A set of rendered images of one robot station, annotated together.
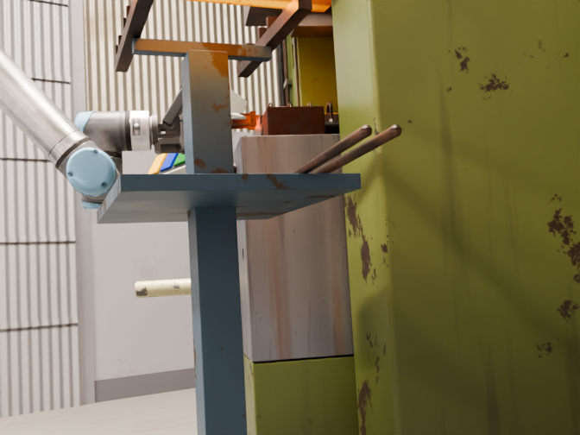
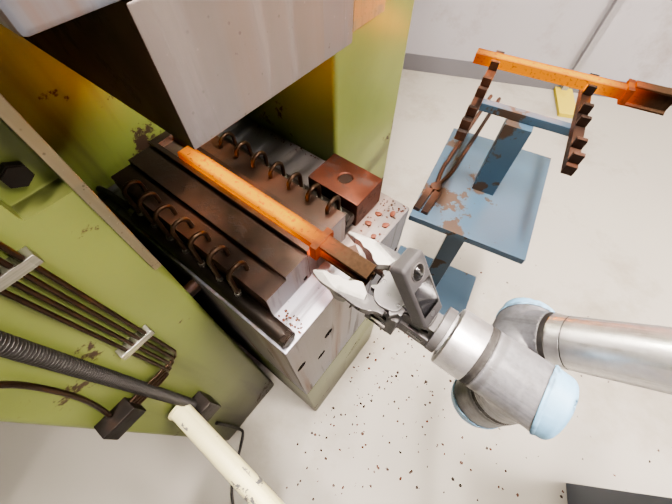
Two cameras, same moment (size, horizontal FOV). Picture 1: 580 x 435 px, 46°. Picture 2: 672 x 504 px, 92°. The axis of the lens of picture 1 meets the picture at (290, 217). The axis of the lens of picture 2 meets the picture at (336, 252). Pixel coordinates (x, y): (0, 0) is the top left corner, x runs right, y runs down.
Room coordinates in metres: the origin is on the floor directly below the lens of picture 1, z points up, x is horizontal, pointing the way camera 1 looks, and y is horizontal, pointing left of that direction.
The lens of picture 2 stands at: (1.75, 0.30, 1.44)
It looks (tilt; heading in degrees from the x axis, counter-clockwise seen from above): 59 degrees down; 227
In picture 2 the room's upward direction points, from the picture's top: straight up
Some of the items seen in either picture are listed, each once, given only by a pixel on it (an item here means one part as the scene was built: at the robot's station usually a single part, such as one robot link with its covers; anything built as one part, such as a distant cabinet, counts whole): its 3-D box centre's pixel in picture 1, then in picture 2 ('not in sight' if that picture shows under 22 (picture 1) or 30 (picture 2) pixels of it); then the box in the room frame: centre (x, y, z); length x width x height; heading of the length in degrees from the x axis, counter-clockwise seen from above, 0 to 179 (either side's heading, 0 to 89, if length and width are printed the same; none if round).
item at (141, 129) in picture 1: (142, 130); (459, 340); (1.53, 0.32, 0.98); 0.10 x 0.05 x 0.09; 9
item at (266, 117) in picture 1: (293, 126); (344, 189); (1.43, -0.02, 0.95); 0.12 x 0.09 x 0.07; 99
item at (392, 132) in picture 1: (301, 178); (462, 146); (0.93, -0.02, 0.76); 0.60 x 0.04 x 0.01; 14
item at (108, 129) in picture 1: (103, 133); (516, 381); (1.52, 0.41, 0.98); 0.12 x 0.09 x 0.10; 99
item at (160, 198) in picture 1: (211, 202); (483, 187); (1.01, 0.12, 0.75); 0.40 x 0.30 x 0.02; 20
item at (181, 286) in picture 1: (216, 285); (246, 481); (1.93, 0.22, 0.62); 0.44 x 0.05 x 0.05; 99
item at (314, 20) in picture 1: (353, 20); not in sight; (1.62, -0.18, 1.24); 0.30 x 0.07 x 0.06; 99
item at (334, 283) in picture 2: not in sight; (338, 291); (1.60, 0.15, 0.98); 0.09 x 0.03 x 0.06; 120
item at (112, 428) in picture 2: not in sight; (121, 418); (2.00, 0.01, 0.80); 0.06 x 0.03 x 0.04; 9
